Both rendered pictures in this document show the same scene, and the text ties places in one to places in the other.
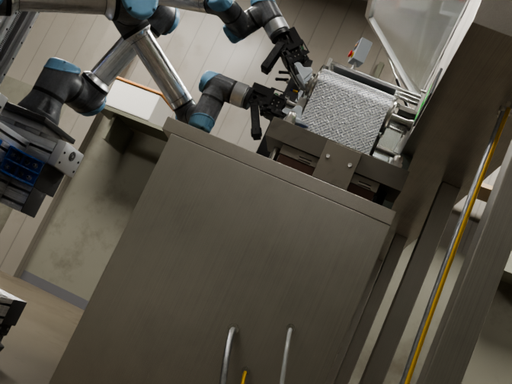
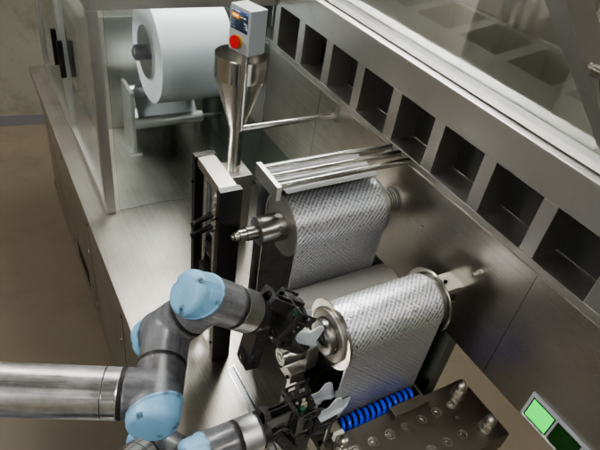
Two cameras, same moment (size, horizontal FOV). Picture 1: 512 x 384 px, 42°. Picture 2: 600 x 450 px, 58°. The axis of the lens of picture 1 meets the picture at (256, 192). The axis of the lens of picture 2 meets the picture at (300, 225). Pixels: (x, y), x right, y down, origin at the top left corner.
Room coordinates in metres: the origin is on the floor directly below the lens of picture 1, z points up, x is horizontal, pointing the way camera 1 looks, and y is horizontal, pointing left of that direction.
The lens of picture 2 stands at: (1.59, 0.54, 2.08)
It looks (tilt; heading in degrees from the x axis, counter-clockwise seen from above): 38 degrees down; 317
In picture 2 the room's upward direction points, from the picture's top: 10 degrees clockwise
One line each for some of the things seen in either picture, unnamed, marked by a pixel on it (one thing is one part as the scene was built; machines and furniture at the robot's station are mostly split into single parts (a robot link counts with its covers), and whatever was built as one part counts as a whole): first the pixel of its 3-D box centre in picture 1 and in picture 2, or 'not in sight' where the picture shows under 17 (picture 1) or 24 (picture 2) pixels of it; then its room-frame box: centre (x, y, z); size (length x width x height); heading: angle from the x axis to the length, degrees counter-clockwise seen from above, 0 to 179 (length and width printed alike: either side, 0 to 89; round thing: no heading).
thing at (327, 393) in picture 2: not in sight; (327, 391); (2.01, -0.02, 1.12); 0.09 x 0.03 x 0.06; 83
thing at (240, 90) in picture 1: (241, 95); (248, 432); (2.02, 0.17, 1.11); 0.08 x 0.05 x 0.08; 172
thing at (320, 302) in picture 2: (315, 86); (330, 333); (2.05, -0.03, 1.25); 0.15 x 0.01 x 0.15; 172
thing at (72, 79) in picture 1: (59, 78); not in sight; (2.33, 0.80, 0.98); 0.13 x 0.12 x 0.14; 146
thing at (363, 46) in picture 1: (358, 51); (245, 29); (2.59, -0.14, 1.66); 0.07 x 0.07 x 0.10; 8
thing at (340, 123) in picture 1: (336, 132); (381, 377); (1.97, -0.15, 1.12); 0.23 x 0.01 x 0.18; 82
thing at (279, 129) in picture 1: (334, 160); (415, 445); (1.85, -0.17, 1.00); 0.40 x 0.16 x 0.06; 82
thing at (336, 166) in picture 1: (337, 165); not in sight; (1.75, -0.17, 0.96); 0.10 x 0.03 x 0.11; 82
